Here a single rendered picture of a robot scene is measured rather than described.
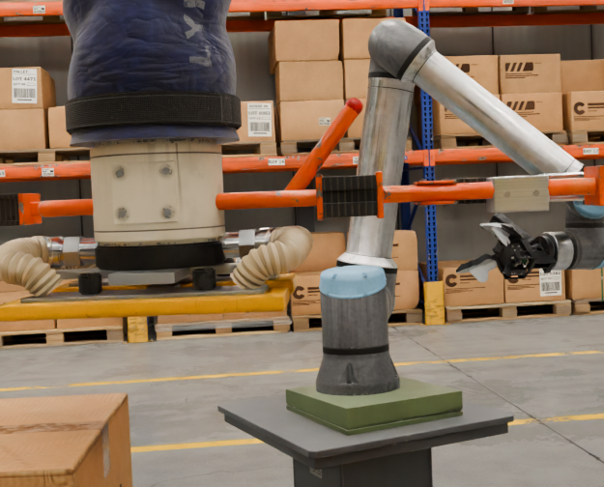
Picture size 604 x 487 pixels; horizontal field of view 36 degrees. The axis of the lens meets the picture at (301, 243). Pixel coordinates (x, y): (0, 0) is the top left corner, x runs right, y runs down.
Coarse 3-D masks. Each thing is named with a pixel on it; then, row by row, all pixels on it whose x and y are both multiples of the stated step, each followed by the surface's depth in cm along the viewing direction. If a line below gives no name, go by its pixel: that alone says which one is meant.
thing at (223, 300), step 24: (96, 288) 112; (168, 288) 115; (192, 288) 114; (216, 288) 112; (240, 288) 111; (264, 288) 110; (288, 288) 116; (0, 312) 108; (24, 312) 108; (48, 312) 108; (72, 312) 108; (96, 312) 108; (120, 312) 108; (144, 312) 107; (168, 312) 107; (192, 312) 107; (216, 312) 107; (240, 312) 107
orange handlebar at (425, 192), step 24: (240, 192) 118; (264, 192) 118; (288, 192) 118; (312, 192) 117; (384, 192) 117; (408, 192) 117; (432, 192) 116; (456, 192) 116; (480, 192) 116; (552, 192) 116; (576, 192) 116; (48, 216) 120
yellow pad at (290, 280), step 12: (216, 276) 129; (228, 276) 128; (276, 276) 128; (288, 276) 130; (60, 288) 127; (72, 288) 127; (108, 288) 127; (120, 288) 127; (132, 288) 127; (144, 288) 127
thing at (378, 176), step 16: (320, 176) 116; (352, 176) 115; (368, 176) 115; (320, 192) 116; (336, 192) 116; (352, 192) 116; (368, 192) 116; (320, 208) 116; (336, 208) 115; (352, 208) 115; (368, 208) 115
